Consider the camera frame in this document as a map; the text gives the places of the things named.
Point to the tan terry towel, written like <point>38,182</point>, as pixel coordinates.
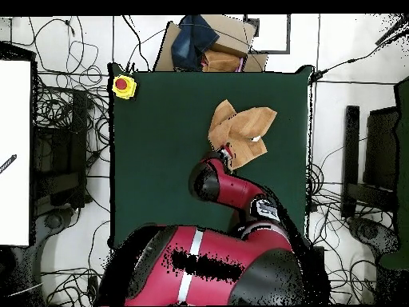
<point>249,128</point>

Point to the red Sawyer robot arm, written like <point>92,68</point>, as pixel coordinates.
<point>230,192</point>

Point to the black flat bar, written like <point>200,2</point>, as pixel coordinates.
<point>351,137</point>

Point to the dark green table cloth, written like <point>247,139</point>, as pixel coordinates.
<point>159,144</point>

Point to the pink cloth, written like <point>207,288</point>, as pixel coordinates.
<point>242,64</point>

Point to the brown folded cloth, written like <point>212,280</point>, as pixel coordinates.
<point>220,62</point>

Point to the blue jeans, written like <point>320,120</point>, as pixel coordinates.
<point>191,41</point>

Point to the brown cardboard box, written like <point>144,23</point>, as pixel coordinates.
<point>230,35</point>

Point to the yellow emergency stop button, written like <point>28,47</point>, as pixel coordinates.
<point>127,92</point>

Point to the black panel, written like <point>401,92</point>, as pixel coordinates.
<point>381,147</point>

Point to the black round knob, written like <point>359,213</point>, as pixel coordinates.
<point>53,221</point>
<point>368,232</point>

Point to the black equipment rack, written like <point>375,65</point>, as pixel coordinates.
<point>60,153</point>

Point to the dark grey stand base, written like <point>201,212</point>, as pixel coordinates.
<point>377,236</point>
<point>44,236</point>

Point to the dark green fabric panel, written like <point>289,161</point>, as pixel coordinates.
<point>404,160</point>

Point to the black power strip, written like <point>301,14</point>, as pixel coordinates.
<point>92,287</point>

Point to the white panel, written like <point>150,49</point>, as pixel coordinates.
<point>14,128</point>

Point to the striped black rod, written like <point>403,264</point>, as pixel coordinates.
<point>9,162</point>

